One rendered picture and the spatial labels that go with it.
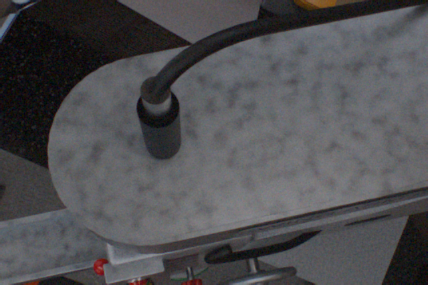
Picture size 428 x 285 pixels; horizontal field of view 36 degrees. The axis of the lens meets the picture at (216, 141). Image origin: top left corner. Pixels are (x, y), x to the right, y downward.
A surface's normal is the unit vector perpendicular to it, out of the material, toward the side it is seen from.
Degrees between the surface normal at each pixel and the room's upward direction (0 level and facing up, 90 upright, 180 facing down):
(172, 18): 0
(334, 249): 0
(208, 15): 0
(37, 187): 45
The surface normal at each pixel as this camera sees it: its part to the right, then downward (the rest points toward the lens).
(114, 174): 0.04, -0.25
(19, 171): -0.25, 0.44
